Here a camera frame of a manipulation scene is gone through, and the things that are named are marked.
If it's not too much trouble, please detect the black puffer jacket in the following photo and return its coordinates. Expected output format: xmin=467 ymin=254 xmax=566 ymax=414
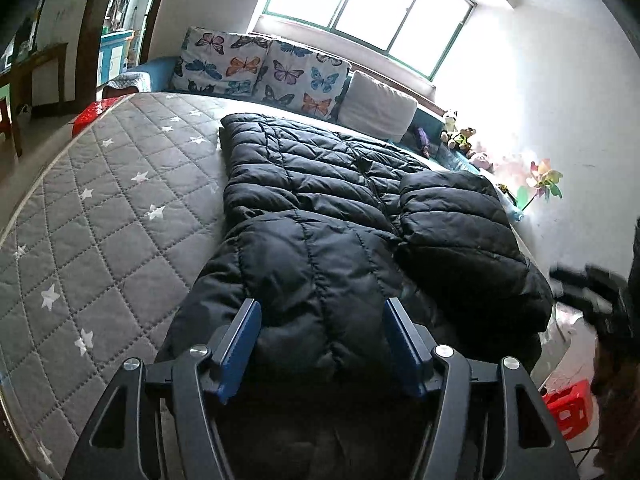
xmin=155 ymin=112 xmax=556 ymax=480

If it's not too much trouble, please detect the green framed window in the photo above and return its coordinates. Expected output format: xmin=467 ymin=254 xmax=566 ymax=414
xmin=250 ymin=0 xmax=478 ymax=81

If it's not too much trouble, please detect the blue cabinet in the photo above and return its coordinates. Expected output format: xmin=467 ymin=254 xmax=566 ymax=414
xmin=97 ymin=29 xmax=136 ymax=86

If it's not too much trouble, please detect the blue sofa bench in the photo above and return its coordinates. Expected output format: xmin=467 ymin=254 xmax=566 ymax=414
xmin=102 ymin=55 xmax=506 ymax=176

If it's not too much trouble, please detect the butterfly print pillow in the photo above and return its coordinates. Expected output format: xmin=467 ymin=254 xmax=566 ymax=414
xmin=252 ymin=40 xmax=351 ymax=121
xmin=170 ymin=26 xmax=273 ymax=96

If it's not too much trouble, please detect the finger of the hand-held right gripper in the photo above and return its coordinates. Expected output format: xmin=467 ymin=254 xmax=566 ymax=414
xmin=585 ymin=265 xmax=628 ymax=293
xmin=549 ymin=267 xmax=613 ymax=313

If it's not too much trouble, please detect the clear plastic storage box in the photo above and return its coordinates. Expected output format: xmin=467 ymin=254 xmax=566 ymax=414
xmin=492 ymin=182 xmax=526 ymax=223

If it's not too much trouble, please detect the panda plush toy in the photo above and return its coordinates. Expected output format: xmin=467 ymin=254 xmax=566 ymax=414
xmin=440 ymin=109 xmax=461 ymax=151

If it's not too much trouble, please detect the person's right forearm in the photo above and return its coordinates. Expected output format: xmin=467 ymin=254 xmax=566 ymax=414
xmin=592 ymin=340 xmax=640 ymax=480

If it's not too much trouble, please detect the grey star quilted mat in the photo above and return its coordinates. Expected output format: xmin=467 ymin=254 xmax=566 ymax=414
xmin=0 ymin=91 xmax=556 ymax=476

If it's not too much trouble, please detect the patterned cloth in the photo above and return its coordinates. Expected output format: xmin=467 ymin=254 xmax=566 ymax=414
xmin=102 ymin=72 xmax=151 ymax=101

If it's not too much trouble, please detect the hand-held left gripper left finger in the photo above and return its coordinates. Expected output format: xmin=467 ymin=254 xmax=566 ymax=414
xmin=64 ymin=297 xmax=263 ymax=480

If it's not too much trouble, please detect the white pillow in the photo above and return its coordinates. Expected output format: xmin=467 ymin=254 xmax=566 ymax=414
xmin=337 ymin=71 xmax=418 ymax=143

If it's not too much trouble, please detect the brown door frame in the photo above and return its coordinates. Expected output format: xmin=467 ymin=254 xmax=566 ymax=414
xmin=77 ymin=0 xmax=176 ymax=106

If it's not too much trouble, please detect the red plastic bag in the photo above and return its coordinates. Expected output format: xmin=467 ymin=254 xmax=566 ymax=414
xmin=71 ymin=99 xmax=118 ymax=138

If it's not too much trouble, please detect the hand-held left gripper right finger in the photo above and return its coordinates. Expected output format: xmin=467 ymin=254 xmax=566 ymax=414
xmin=382 ymin=296 xmax=581 ymax=480

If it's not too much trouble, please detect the colourful pinwheel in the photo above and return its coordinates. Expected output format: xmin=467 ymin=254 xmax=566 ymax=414
xmin=515 ymin=159 xmax=563 ymax=211

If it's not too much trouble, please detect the wooden table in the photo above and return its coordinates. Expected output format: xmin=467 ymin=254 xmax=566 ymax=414
xmin=0 ymin=42 xmax=68 ymax=158

